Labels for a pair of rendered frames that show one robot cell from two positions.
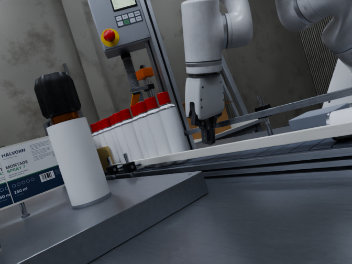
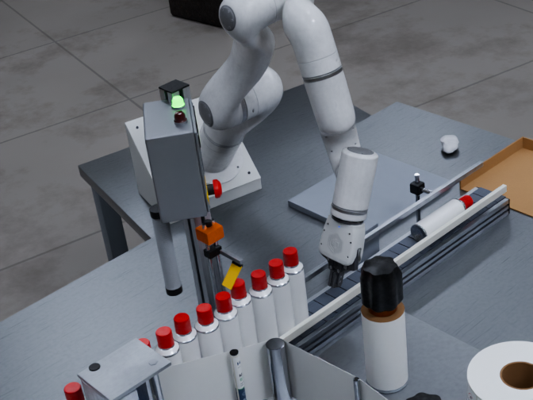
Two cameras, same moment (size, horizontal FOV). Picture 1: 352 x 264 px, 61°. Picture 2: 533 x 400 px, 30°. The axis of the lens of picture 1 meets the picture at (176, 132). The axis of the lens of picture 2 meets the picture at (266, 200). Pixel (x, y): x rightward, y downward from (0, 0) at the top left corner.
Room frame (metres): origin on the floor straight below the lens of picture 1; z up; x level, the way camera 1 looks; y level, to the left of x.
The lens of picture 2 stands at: (0.85, 1.83, 2.31)
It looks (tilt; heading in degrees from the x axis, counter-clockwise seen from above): 31 degrees down; 271
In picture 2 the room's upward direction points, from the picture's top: 7 degrees counter-clockwise
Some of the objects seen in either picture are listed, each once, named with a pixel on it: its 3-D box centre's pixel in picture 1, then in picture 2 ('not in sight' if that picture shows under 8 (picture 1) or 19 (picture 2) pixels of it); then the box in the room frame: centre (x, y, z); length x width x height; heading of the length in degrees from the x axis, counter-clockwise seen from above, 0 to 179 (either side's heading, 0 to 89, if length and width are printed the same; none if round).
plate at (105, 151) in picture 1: (105, 158); not in sight; (1.12, 0.29, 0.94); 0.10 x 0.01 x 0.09; 40
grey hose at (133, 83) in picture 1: (133, 81); (166, 250); (1.10, 0.09, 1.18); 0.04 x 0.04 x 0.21
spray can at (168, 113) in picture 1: (173, 127); (294, 287); (0.85, 0.00, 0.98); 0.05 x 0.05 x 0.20
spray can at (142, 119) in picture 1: (150, 133); (263, 311); (0.92, 0.08, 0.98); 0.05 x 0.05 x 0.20
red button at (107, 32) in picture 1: (109, 36); (214, 189); (0.98, 0.11, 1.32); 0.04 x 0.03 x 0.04; 95
